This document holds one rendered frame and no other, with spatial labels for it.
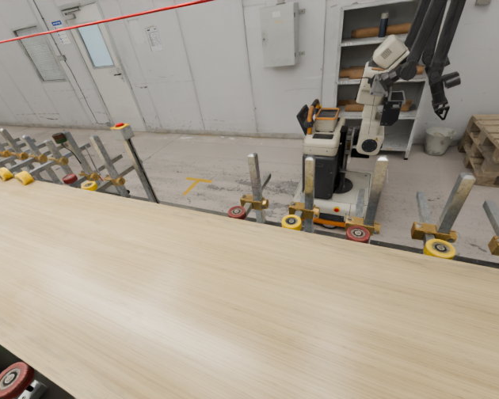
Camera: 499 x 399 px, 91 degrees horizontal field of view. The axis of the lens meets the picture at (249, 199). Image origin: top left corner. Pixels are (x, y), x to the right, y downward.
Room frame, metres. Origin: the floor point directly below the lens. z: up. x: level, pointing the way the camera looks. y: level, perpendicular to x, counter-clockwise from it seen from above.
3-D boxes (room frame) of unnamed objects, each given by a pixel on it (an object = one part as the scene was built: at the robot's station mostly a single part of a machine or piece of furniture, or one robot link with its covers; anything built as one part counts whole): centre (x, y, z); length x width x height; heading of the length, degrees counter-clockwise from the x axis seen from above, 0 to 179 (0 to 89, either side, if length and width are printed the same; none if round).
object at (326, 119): (1.84, -0.70, 0.87); 0.23 x 0.15 x 0.11; 151
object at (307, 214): (0.85, -0.24, 0.84); 0.14 x 0.06 x 0.05; 62
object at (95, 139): (1.44, 0.84, 0.91); 0.04 x 0.04 x 0.48; 62
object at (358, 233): (0.61, -0.37, 0.85); 0.08 x 0.08 x 0.11
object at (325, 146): (1.83, -0.72, 0.59); 0.55 x 0.34 x 0.83; 151
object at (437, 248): (0.49, -0.59, 0.85); 0.08 x 0.08 x 0.11
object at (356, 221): (0.74, -0.46, 0.81); 0.14 x 0.06 x 0.05; 62
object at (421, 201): (0.66, -0.69, 0.83); 0.43 x 0.03 x 0.04; 152
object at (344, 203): (1.78, -0.79, 0.16); 0.67 x 0.64 x 0.25; 61
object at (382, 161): (0.73, -0.48, 0.90); 0.04 x 0.04 x 0.48; 62
